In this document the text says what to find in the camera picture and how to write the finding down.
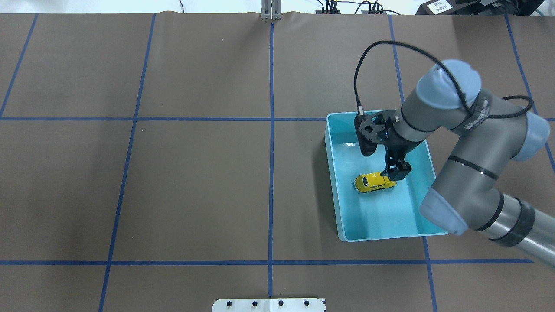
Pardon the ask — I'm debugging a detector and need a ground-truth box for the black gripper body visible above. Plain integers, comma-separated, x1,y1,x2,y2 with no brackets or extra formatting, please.
381,126,417,167

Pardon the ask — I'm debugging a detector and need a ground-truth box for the yellow beetle toy car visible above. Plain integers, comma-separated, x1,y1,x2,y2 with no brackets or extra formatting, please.
353,172,397,193

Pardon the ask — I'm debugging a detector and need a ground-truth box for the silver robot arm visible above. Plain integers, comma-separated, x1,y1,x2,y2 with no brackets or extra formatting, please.
391,59,554,269

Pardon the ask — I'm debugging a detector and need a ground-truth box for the light blue plastic bin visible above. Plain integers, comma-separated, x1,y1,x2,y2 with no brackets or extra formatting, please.
324,112,446,242

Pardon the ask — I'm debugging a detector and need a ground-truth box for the black laptop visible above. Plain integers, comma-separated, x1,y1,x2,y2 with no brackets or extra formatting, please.
415,0,544,16

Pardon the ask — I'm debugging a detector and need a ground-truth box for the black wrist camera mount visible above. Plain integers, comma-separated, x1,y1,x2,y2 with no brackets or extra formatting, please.
353,109,396,156

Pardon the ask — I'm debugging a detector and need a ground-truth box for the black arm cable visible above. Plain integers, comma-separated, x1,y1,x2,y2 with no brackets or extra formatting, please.
353,40,534,120

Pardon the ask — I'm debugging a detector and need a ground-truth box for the aluminium frame post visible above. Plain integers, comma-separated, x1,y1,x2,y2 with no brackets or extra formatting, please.
261,0,283,20

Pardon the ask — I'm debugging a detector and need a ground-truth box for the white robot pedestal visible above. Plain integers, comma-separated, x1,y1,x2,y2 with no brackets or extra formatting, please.
212,298,327,312

